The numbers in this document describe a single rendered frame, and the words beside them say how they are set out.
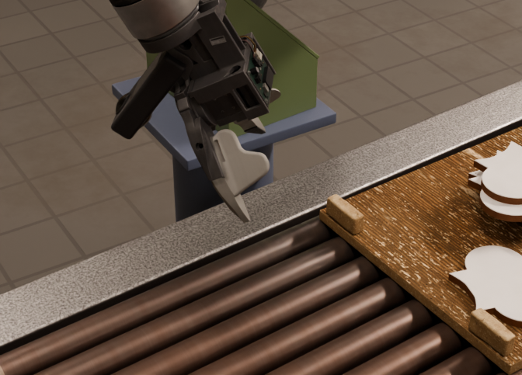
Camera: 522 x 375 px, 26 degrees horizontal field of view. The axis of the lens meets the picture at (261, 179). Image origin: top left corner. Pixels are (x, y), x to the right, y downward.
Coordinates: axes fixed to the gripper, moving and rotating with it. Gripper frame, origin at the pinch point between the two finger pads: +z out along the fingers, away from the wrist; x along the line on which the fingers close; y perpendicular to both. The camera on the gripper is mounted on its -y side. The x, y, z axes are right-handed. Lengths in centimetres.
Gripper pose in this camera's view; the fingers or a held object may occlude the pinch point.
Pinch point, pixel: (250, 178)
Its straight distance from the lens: 117.2
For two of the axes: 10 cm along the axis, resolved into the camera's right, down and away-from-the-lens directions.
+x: 1.0, -6.2, 7.8
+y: 8.8, -3.1, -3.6
